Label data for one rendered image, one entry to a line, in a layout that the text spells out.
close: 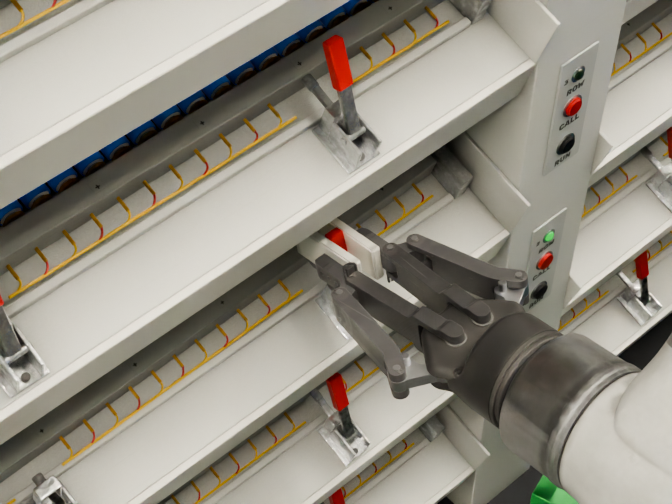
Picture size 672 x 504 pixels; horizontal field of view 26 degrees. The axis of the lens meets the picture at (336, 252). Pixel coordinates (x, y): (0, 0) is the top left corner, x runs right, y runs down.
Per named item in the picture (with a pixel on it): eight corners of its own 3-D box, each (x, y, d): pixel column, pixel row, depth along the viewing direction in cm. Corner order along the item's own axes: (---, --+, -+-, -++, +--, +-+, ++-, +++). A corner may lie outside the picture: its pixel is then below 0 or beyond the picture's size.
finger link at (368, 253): (372, 251, 105) (380, 246, 105) (311, 209, 109) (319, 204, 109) (377, 281, 107) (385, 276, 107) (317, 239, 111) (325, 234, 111)
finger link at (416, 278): (478, 320, 98) (494, 310, 98) (377, 240, 105) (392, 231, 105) (482, 360, 100) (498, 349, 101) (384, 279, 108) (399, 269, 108)
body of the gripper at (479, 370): (497, 461, 96) (403, 390, 102) (585, 389, 99) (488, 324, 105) (489, 385, 91) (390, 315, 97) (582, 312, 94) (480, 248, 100)
